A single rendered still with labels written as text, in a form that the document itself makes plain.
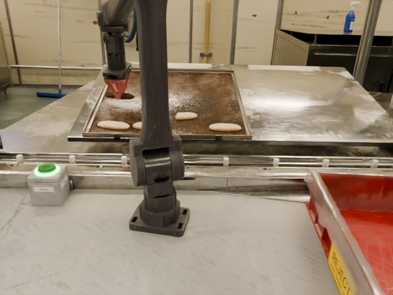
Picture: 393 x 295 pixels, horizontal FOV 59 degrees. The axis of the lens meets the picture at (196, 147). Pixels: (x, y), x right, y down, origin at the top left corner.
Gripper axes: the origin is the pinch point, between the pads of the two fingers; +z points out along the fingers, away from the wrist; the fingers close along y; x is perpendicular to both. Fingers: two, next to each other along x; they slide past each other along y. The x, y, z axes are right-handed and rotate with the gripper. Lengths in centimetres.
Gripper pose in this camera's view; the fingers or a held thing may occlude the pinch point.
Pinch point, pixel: (119, 93)
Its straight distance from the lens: 120.8
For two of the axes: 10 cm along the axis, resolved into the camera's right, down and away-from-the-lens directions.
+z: -0.3, 8.3, 5.6
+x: 9.9, 1.0, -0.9
